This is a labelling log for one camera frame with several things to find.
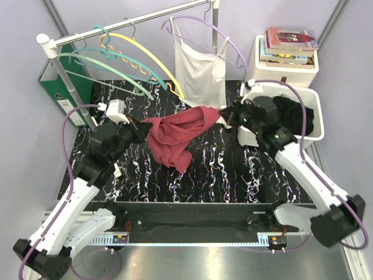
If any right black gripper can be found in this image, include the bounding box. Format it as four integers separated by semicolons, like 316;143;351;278
219;97;262;136

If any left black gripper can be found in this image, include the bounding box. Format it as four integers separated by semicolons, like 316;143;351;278
110;114;154;163

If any dark red tank top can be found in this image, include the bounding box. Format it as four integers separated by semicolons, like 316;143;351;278
143;106;220;173

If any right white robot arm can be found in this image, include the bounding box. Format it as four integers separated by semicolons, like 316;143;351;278
220;96;369;250

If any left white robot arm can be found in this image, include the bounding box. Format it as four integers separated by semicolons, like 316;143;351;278
13;118;152;279

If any white tank top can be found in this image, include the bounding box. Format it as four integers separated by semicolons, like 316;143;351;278
169;16;233;130

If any yellow hanger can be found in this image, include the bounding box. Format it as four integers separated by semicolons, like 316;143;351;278
94;25;185;99

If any teal hanger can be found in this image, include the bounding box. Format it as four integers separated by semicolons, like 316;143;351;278
72;25;167;90

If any purple hanger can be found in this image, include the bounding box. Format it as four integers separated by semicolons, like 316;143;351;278
161;1;249;74

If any light green hanger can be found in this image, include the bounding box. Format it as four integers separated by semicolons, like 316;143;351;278
57;50;154;100

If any black marbled mat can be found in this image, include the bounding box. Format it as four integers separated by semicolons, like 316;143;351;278
57;79;317;204

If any white storage box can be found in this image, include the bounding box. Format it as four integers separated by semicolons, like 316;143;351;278
245;35;319;88

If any black garment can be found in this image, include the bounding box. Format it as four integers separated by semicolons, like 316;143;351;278
272;96;314;136

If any middle book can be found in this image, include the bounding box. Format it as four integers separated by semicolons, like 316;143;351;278
259;37;314;64

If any white laundry bin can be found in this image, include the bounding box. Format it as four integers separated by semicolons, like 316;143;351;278
238;83;325;149

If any top pink book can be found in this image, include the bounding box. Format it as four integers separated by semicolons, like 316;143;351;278
266;27;319;51

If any bottom book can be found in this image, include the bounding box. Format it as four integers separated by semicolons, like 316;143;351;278
266;57;315;69

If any green binder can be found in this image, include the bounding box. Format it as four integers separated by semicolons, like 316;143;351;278
39;57;93;114

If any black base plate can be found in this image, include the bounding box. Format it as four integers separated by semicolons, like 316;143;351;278
96;201;301;234

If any silver clothes rail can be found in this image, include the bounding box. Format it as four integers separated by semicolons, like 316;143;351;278
36;0;220;126

